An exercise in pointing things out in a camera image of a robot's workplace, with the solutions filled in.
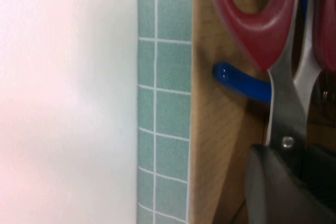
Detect brown cardboard box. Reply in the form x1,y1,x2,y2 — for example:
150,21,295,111
188,0,336,224

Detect red-handled scissors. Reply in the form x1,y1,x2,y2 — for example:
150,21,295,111
206,0,336,154

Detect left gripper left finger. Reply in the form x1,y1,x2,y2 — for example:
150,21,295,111
245,144,336,224

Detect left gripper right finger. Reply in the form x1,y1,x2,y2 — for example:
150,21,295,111
301,144,336,198

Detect green checked tablecloth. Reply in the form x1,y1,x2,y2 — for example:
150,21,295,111
136,0,194,224

